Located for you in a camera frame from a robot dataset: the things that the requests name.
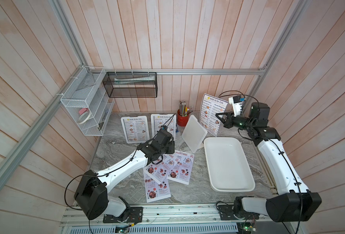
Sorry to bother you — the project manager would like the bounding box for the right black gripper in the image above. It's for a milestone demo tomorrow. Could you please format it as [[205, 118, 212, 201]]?
[[216, 112, 255, 134]]

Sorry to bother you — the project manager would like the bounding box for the white menu holder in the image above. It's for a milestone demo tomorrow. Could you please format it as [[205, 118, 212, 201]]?
[[181, 116, 208, 153], [150, 113, 177, 141], [120, 115, 150, 144]]

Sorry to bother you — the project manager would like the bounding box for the pink special menu sheet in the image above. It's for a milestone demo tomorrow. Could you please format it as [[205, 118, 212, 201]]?
[[144, 173, 171, 203], [168, 151, 195, 185], [143, 154, 180, 184]]

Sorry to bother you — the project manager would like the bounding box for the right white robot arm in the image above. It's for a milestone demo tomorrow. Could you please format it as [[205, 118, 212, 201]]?
[[216, 97, 322, 222]]

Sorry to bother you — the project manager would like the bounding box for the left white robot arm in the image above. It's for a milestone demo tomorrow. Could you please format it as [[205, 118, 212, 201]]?
[[74, 129, 175, 222]]

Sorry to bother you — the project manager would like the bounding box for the red pen cup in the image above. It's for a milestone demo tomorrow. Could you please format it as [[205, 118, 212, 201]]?
[[177, 100, 194, 127]]

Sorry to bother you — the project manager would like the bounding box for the white plastic tray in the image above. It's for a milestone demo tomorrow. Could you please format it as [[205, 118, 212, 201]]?
[[204, 137, 255, 193]]

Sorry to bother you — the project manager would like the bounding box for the white tape roll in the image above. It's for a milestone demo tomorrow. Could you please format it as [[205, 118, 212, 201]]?
[[77, 110, 92, 125]]

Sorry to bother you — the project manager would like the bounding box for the pink eraser block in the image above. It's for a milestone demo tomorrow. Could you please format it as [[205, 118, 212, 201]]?
[[78, 108, 88, 115]]

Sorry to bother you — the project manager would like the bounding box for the black mesh wall basket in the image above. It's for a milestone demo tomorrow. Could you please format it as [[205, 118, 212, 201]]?
[[102, 71, 158, 98]]

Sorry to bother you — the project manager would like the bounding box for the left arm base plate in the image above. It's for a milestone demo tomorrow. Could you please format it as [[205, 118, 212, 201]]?
[[103, 206, 143, 224]]

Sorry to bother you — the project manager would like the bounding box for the white wire wall shelf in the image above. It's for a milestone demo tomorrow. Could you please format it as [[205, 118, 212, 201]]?
[[60, 66, 114, 137]]

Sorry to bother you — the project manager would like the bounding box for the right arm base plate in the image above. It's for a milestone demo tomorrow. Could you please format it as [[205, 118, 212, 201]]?
[[215, 203, 259, 221]]

